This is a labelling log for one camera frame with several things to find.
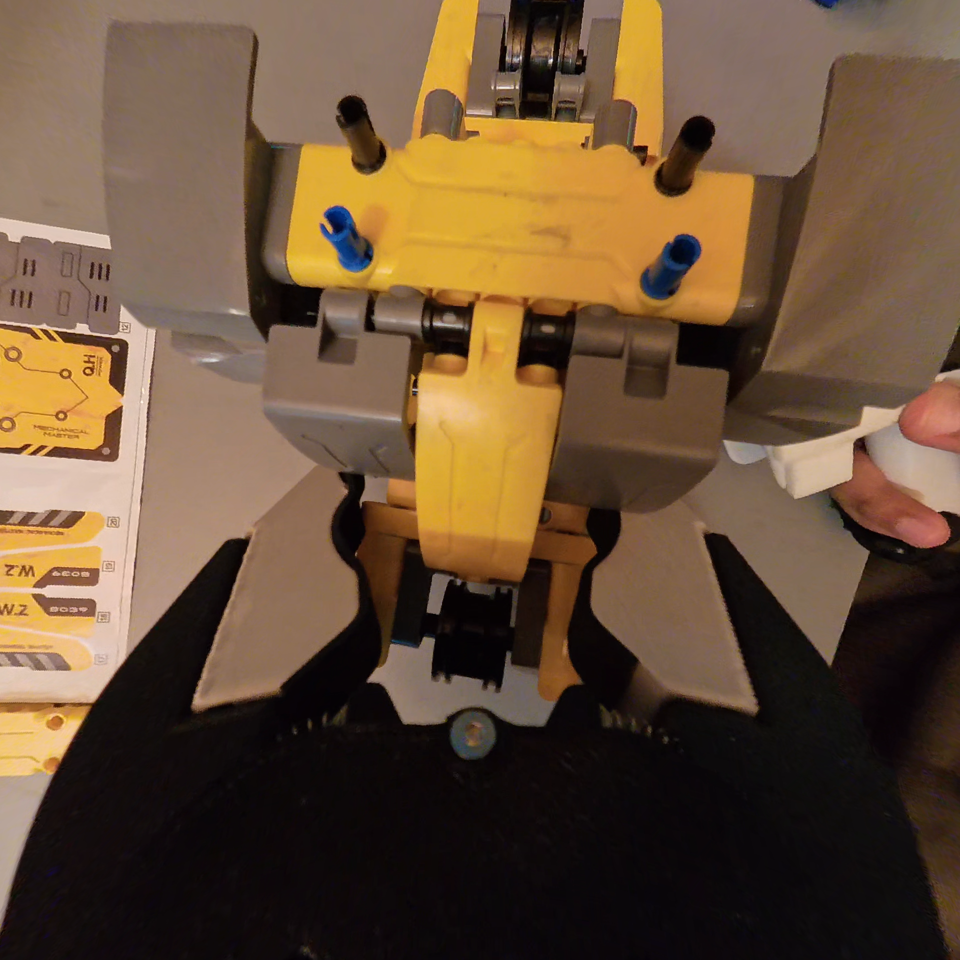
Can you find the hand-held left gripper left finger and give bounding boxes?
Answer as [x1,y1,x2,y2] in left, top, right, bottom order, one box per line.
[191,468,380,714]

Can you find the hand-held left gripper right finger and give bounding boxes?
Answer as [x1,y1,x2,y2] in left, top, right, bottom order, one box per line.
[566,498,760,725]

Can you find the yellow toy building-block robot vehicle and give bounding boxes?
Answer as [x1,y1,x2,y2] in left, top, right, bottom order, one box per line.
[101,0,960,702]

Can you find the person's right hand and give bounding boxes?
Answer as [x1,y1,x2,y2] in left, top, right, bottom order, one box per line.
[832,373,960,549]

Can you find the person's brown clothing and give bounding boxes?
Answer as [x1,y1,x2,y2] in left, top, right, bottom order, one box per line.
[828,551,960,960]

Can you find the flat yellow toy panel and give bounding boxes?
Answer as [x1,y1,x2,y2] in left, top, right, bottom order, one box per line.
[0,702,91,777]

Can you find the yellow grey sticker sheet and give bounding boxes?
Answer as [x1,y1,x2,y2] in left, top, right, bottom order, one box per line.
[0,217,157,702]

